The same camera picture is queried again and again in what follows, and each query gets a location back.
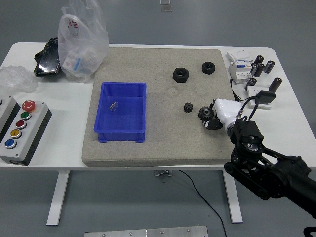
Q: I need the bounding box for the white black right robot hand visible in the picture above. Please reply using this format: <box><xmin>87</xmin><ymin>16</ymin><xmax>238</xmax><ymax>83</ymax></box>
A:
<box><xmin>202</xmin><ymin>98</ymin><xmax>242</xmax><ymax>131</ymax></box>

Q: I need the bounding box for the large black gear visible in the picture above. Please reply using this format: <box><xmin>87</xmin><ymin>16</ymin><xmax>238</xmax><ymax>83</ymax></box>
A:
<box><xmin>198</xmin><ymin>106</ymin><xmax>215</xmax><ymax>122</ymax></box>

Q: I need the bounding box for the small black hex nut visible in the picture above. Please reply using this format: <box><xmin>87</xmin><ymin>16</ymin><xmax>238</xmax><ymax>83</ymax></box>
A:
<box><xmin>201</xmin><ymin>61</ymin><xmax>217</xmax><ymax>75</ymax></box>

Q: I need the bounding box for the white flat card box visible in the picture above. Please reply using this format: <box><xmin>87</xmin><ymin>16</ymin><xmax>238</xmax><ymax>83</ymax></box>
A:
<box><xmin>226</xmin><ymin>49</ymin><xmax>253</xmax><ymax>63</ymax></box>

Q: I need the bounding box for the large black hex nut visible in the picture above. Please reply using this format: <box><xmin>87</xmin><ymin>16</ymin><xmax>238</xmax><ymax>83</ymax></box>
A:
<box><xmin>172</xmin><ymin>67</ymin><xmax>191</xmax><ymax>84</ymax></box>

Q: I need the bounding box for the blue plastic box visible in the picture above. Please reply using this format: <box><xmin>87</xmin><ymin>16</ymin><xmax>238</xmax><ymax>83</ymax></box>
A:
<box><xmin>93</xmin><ymin>82</ymin><xmax>147</xmax><ymax>144</ymax></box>

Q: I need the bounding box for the grey pushbutton control box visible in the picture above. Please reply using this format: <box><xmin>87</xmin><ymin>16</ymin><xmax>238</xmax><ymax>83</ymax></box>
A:
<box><xmin>0</xmin><ymin>100</ymin><xmax>53</xmax><ymax>167</ymax></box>

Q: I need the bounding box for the white socket block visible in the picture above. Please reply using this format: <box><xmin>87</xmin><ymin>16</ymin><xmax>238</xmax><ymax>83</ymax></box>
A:
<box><xmin>246</xmin><ymin>85</ymin><xmax>273</xmax><ymax>110</ymax></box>

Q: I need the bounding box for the white circuit breaker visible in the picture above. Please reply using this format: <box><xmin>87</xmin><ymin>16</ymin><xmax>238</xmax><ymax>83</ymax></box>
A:
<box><xmin>227</xmin><ymin>59</ymin><xmax>253</xmax><ymax>86</ymax></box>

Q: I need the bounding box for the black power adapter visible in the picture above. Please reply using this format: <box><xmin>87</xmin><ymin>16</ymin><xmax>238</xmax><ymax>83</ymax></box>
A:
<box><xmin>255</xmin><ymin>90</ymin><xmax>277</xmax><ymax>105</ymax></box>

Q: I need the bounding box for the grey-brown felt mat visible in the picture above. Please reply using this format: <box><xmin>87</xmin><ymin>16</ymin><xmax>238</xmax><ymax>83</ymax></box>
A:
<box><xmin>81</xmin><ymin>47</ymin><xmax>244</xmax><ymax>168</ymax></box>

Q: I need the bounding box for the white table leg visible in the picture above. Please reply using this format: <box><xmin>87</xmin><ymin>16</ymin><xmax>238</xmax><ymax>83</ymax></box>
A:
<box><xmin>46</xmin><ymin>170</ymin><xmax>70</xmax><ymax>226</ymax></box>
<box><xmin>222</xmin><ymin>170</ymin><xmax>243</xmax><ymax>224</ymax></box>

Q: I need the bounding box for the silver metal plate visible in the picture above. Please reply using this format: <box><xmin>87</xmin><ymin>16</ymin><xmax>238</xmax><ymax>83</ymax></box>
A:
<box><xmin>84</xmin><ymin>225</ymin><xmax>209</xmax><ymax>237</ymax></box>

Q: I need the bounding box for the white blue small carton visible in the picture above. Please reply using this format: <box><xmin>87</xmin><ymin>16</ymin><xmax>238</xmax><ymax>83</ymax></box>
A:
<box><xmin>62</xmin><ymin>48</ymin><xmax>97</xmax><ymax>75</ymax></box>

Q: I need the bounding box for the clear plastic bag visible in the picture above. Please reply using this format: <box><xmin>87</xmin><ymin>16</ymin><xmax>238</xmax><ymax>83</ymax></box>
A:
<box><xmin>57</xmin><ymin>0</ymin><xmax>110</xmax><ymax>83</ymax></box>

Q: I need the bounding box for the black shiny pouch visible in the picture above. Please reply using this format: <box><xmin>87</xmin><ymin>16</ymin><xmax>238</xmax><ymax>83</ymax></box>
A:
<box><xmin>34</xmin><ymin>37</ymin><xmax>61</xmax><ymax>78</ymax></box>

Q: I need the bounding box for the clear bubble wrap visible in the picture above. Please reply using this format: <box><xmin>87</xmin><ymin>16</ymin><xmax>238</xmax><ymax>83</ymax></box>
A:
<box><xmin>0</xmin><ymin>65</ymin><xmax>39</xmax><ymax>93</ymax></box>

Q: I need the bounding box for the black adapter cord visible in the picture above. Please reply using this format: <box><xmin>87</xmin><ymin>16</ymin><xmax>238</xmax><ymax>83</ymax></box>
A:
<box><xmin>229</xmin><ymin>78</ymin><xmax>259</xmax><ymax>103</ymax></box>

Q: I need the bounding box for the black floor cable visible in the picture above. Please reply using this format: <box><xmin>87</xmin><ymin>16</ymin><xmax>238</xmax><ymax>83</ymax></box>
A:
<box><xmin>178</xmin><ymin>170</ymin><xmax>228</xmax><ymax>237</ymax></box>

